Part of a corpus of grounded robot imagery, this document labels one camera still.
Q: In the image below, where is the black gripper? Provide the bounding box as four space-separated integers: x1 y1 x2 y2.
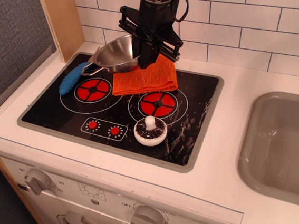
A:
119 0 189 68

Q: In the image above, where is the silver pan with wire handles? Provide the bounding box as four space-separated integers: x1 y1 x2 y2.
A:
82 35 140 76

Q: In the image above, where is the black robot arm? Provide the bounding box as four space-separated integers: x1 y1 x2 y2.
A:
119 0 189 69

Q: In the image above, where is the orange rag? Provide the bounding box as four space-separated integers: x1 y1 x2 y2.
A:
112 54 178 96

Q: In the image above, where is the white toy mushroom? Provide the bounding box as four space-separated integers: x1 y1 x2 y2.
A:
133 115 168 147

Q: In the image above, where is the black toy stove top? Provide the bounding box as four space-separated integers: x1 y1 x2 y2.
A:
17 53 223 172

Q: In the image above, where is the grey sink basin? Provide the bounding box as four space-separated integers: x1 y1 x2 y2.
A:
238 92 299 205

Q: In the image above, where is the grey timer knob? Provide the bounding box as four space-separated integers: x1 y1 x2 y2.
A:
24 169 52 196

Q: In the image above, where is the grey oven knob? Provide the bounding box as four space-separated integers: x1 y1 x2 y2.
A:
130 205 164 224

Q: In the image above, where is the white toy oven front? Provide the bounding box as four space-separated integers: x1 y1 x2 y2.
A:
0 135 230 224

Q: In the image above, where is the fork with blue handle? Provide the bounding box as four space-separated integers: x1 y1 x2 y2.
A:
59 57 93 96

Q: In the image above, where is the wooden post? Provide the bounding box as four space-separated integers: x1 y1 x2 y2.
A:
40 0 85 63

